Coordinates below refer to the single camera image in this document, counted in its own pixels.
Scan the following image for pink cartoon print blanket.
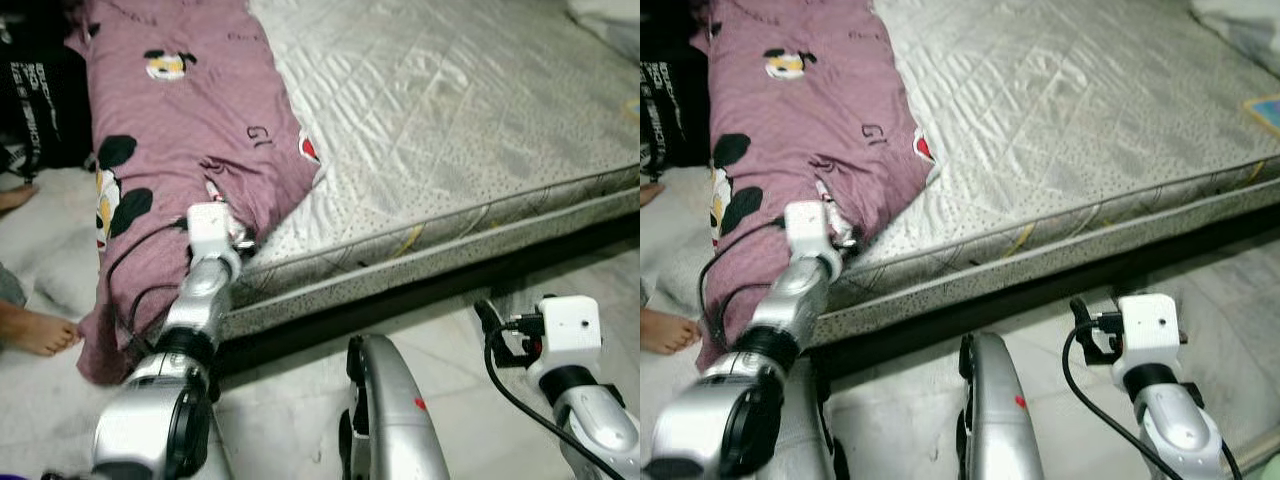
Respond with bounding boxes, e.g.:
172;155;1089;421
690;0;941;373
65;0;323;386

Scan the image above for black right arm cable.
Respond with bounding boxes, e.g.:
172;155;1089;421
483;325;626;480
1060;322;1246;480

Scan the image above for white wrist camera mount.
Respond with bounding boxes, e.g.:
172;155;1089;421
187;203;233;263
528;295;604;376
785;200;833;261
1112;293;1181;373

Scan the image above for white pillow with tree print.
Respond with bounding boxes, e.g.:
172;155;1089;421
1190;0;1280;71
565;0;641;61

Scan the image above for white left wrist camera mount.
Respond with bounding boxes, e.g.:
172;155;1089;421
785;200;833;261
187;203;233;263

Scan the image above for grey bed base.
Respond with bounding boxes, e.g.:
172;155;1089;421
220;180;641;341
815;180;1280;346

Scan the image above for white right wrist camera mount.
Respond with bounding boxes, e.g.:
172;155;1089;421
528;295;604;376
1112;293;1181;373

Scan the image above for black cloth with white lettering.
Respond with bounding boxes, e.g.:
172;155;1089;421
0;10;93;179
640;20;713;171

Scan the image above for beige quilted mattress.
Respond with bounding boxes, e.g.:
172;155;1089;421
810;0;1280;346
215;0;641;341

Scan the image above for grey left robot leg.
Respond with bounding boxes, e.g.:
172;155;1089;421
780;345;851;480

